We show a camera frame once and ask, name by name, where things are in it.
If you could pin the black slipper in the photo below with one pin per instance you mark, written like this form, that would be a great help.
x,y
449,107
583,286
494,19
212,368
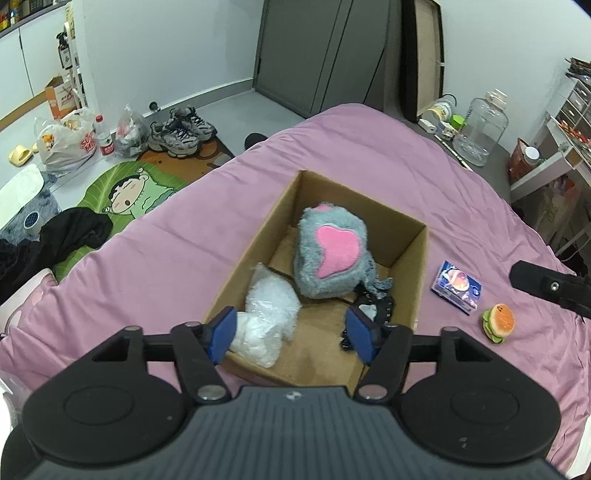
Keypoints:
x,y
255,139

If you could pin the black clothing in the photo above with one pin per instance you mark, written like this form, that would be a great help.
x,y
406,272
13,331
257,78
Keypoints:
x,y
69,230

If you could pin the red label drink bottle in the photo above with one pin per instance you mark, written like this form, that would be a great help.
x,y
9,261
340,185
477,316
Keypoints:
x,y
105,138

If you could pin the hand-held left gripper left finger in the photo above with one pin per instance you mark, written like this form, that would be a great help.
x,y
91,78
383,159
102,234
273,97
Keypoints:
x,y
221,334

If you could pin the grey plush with pink heart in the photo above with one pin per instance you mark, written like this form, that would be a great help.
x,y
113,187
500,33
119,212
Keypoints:
x,y
332,249

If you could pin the black framed brown board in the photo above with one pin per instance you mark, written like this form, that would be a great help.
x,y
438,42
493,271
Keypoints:
x,y
427,55

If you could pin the grey sneaker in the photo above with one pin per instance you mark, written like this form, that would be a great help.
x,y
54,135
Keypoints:
x,y
196,122
173,138

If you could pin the grey bedside cabinet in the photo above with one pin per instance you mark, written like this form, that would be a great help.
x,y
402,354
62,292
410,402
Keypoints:
x,y
489,180

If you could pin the small blue card box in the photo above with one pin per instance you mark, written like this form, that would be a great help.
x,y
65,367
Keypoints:
x,y
457,286

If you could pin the brown cardboard box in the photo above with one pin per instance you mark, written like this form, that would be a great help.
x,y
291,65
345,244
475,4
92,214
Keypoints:
x,y
318,337

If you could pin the hamburger toy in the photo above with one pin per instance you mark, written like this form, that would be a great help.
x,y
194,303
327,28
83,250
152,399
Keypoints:
x,y
498,321

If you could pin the white yellow tub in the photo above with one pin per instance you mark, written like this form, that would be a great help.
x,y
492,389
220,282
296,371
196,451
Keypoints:
x,y
438,110

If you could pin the large clear glass jar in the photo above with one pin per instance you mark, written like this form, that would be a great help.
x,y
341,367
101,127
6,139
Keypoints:
x,y
480,134

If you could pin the clear plastic bag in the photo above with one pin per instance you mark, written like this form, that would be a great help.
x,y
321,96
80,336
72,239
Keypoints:
x,y
131,134

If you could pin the yellow slipper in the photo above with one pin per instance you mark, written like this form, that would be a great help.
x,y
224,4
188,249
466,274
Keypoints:
x,y
19,154

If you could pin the grey drawer organizer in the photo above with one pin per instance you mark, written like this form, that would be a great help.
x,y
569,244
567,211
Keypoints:
x,y
577,104

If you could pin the grey wardrobe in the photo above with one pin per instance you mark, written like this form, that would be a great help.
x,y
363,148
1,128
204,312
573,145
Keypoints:
x,y
323,50

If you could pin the white kitchen cabinet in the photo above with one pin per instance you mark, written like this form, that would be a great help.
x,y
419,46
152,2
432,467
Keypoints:
x,y
32,69

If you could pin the black spray bottle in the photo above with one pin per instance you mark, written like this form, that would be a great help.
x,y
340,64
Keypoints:
x,y
63,50

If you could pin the small orange white carton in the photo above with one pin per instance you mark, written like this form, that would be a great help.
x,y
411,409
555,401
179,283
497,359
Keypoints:
x,y
62,99

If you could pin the white tote bag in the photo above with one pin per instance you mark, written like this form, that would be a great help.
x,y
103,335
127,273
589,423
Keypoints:
x,y
554,203

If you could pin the black lace cloth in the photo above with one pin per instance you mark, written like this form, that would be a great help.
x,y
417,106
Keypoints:
x,y
385,309

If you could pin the grey fluffy rug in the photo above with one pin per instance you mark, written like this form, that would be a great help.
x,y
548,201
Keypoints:
x,y
41,212

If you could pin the white charger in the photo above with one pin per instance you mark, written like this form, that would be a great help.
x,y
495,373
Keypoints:
x,y
427,125

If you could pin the white stuffing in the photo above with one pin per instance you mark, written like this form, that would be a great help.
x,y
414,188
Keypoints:
x,y
268,314

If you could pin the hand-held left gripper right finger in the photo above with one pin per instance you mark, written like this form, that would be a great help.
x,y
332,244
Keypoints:
x,y
362,334

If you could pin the white body scale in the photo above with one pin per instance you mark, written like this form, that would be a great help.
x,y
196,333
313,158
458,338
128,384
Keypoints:
x,y
18,194

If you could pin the white desk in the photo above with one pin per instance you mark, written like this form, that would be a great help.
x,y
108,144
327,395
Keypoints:
x,y
540,168

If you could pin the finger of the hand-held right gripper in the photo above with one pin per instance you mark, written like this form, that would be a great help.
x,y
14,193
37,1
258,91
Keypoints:
x,y
549,286

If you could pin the white printed plastic bag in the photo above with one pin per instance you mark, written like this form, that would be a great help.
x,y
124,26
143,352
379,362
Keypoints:
x,y
64,143

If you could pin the brown door mat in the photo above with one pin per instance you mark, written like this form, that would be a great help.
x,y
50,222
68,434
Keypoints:
x,y
217,154

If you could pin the pink bed sheet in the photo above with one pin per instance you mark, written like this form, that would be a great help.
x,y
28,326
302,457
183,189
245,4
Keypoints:
x,y
184,240

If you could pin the green cartoon floor mat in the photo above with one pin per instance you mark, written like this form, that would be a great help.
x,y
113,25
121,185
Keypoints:
x,y
138,194

